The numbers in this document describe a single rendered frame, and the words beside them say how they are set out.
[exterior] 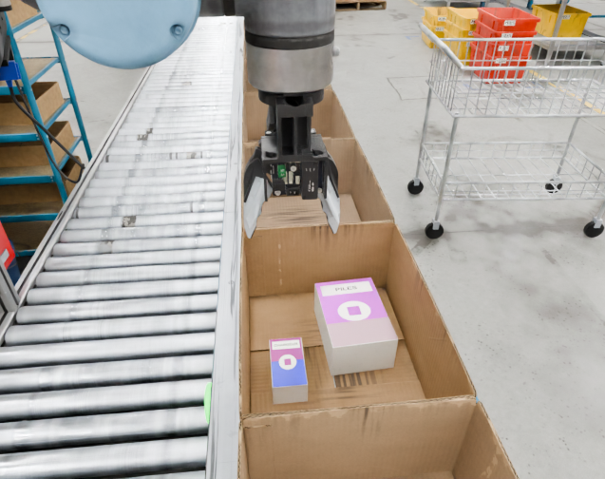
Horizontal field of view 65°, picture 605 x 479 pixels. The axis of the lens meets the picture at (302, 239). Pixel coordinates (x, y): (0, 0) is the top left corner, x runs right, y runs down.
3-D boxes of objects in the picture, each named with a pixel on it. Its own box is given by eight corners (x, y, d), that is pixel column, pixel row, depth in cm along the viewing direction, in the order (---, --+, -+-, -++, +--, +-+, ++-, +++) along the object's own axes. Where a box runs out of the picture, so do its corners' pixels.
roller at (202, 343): (-1, 358, 107) (-10, 343, 104) (231, 341, 111) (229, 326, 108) (-10, 375, 103) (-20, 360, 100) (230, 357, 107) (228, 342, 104)
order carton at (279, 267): (246, 297, 96) (239, 228, 87) (387, 288, 99) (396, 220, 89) (247, 492, 65) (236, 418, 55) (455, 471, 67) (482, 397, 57)
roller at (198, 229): (55, 227, 139) (52, 242, 137) (233, 219, 143) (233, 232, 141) (62, 237, 143) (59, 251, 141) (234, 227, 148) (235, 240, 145)
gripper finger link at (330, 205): (338, 253, 60) (307, 200, 55) (331, 227, 65) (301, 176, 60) (360, 243, 60) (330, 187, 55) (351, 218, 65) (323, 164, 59)
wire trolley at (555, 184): (557, 190, 311) (616, 20, 251) (602, 239, 265) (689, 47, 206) (394, 191, 310) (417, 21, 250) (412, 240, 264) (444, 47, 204)
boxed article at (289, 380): (273, 406, 75) (272, 388, 72) (270, 356, 83) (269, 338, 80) (307, 402, 75) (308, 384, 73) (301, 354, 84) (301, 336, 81)
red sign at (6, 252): (13, 255, 123) (-5, 214, 116) (17, 255, 123) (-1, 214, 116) (-14, 296, 110) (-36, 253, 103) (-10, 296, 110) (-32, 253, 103)
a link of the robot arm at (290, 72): (245, 29, 51) (333, 28, 52) (248, 75, 54) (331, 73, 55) (245, 51, 44) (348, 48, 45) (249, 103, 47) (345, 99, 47)
